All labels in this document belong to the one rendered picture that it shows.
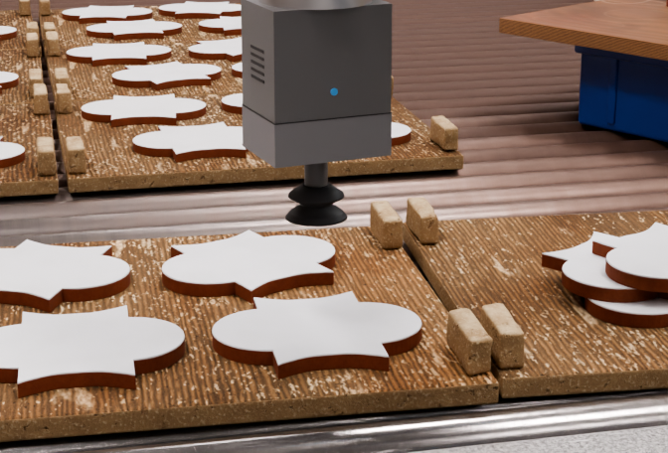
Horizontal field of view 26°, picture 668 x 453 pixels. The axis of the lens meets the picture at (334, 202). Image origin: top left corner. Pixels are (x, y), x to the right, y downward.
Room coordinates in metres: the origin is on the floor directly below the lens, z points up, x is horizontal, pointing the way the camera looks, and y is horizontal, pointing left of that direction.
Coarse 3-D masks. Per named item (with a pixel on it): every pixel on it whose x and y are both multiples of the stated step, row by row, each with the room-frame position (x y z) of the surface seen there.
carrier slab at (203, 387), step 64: (128, 256) 1.14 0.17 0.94; (384, 256) 1.14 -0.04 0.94; (0, 320) 0.99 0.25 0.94; (192, 320) 0.99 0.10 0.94; (0, 384) 0.88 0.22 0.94; (192, 384) 0.88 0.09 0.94; (256, 384) 0.88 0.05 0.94; (320, 384) 0.88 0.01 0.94; (384, 384) 0.88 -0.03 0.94; (448, 384) 0.88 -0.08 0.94
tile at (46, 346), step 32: (32, 320) 0.96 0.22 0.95; (64, 320) 0.96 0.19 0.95; (96, 320) 0.96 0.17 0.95; (128, 320) 0.96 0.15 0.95; (160, 320) 0.96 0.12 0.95; (0, 352) 0.91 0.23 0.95; (32, 352) 0.91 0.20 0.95; (64, 352) 0.91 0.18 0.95; (96, 352) 0.91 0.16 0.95; (128, 352) 0.91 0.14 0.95; (160, 352) 0.91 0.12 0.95; (32, 384) 0.86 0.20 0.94; (64, 384) 0.87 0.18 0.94; (96, 384) 0.88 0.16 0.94; (128, 384) 0.87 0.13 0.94
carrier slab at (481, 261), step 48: (480, 240) 1.18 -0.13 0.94; (528, 240) 1.18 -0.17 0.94; (576, 240) 1.18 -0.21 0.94; (480, 288) 1.06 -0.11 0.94; (528, 288) 1.06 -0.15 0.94; (528, 336) 0.96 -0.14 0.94; (576, 336) 0.96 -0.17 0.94; (624, 336) 0.96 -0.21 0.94; (528, 384) 0.89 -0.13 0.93; (576, 384) 0.90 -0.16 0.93; (624, 384) 0.90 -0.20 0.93
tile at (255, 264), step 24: (240, 240) 1.15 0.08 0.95; (264, 240) 1.15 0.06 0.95; (288, 240) 1.15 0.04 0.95; (312, 240) 1.15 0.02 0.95; (168, 264) 1.08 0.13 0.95; (192, 264) 1.08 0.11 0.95; (216, 264) 1.08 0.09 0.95; (240, 264) 1.08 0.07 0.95; (264, 264) 1.08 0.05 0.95; (288, 264) 1.08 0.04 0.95; (312, 264) 1.08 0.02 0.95; (168, 288) 1.06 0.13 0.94; (192, 288) 1.04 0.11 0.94; (216, 288) 1.04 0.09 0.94; (240, 288) 1.04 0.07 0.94; (264, 288) 1.04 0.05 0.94; (288, 288) 1.06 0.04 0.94
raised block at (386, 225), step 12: (372, 204) 1.20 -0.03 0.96; (384, 204) 1.20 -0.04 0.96; (372, 216) 1.20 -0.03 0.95; (384, 216) 1.17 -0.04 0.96; (396, 216) 1.17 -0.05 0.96; (372, 228) 1.20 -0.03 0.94; (384, 228) 1.15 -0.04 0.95; (396, 228) 1.15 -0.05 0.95; (384, 240) 1.15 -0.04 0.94; (396, 240) 1.15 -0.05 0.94
